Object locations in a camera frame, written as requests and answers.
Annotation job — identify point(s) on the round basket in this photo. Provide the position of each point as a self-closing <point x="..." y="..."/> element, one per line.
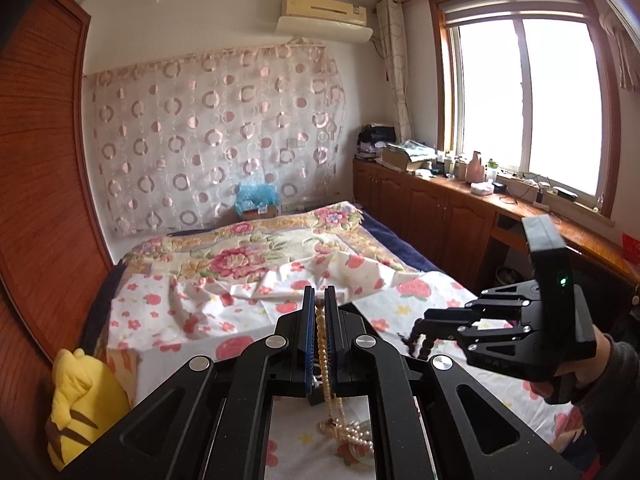
<point x="509" y="277"/>

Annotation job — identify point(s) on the person's right forearm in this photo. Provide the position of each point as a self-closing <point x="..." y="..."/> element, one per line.
<point x="617" y="390"/>

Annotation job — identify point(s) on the wooden framed window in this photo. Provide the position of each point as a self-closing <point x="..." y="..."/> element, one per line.
<point x="525" y="100"/>

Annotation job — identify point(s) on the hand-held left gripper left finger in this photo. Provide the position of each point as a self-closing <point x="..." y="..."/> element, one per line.
<point x="310" y="340"/>

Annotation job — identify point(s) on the small black device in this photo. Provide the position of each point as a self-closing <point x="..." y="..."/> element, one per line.
<point x="499" y="187"/>

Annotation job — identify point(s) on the dark blue bed sheet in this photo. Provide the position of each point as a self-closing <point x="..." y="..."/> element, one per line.
<point x="395" y="245"/>

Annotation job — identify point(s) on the white air conditioner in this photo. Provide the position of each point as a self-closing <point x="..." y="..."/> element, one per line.
<point x="320" y="7"/>

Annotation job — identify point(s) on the pink bottle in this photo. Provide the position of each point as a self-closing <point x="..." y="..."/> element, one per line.
<point x="476" y="167"/>

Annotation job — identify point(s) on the circle patterned sheer curtain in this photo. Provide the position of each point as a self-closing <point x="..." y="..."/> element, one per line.
<point x="200" y="135"/>

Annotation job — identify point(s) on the open cardboard box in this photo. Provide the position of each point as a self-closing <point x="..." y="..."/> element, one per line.
<point x="405" y="157"/>

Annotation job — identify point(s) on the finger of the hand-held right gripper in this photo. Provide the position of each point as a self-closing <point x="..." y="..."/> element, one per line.
<point x="500" y="302"/>
<point x="490" y="332"/>

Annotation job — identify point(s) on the grey roller blind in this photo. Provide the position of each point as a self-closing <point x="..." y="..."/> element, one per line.
<point x="515" y="7"/>

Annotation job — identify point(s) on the floral blanket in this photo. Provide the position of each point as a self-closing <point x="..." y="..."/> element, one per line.
<point x="240" y="255"/>

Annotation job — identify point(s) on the strawberry print cloth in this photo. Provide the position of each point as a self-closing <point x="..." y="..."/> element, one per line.
<point x="200" y="320"/>

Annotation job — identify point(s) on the white tissue pack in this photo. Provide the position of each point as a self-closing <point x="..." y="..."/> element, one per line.
<point x="482" y="188"/>

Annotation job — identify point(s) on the white power strip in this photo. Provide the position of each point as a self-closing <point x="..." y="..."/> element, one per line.
<point x="525" y="185"/>

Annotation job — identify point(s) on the blue bubble wrap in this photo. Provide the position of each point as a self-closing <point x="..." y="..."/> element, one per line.
<point x="256" y="195"/>

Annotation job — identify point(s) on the wooden cabinet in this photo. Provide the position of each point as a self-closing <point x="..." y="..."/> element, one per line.
<point x="450" y="210"/>

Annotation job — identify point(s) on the wooden wardrobe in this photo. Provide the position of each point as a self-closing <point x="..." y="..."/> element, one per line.
<point x="40" y="160"/>

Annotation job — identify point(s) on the red packet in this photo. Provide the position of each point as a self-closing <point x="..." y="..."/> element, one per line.
<point x="631" y="247"/>

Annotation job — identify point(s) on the yellow plush toy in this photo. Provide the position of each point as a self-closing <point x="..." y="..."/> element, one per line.
<point x="80" y="400"/>

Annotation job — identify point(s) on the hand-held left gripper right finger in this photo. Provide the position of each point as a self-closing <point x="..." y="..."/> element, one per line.
<point x="332" y="340"/>

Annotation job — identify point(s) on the person's right hand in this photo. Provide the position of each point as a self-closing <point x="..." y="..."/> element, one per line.
<point x="585" y="367"/>

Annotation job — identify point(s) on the beige window curtain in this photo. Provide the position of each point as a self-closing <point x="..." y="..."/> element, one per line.
<point x="395" y="60"/>
<point x="622" y="50"/>

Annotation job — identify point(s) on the small cardboard box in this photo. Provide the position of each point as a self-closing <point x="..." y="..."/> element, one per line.
<point x="267" y="211"/>

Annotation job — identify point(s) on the green capped bottle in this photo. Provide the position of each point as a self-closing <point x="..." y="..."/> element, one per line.
<point x="492" y="170"/>

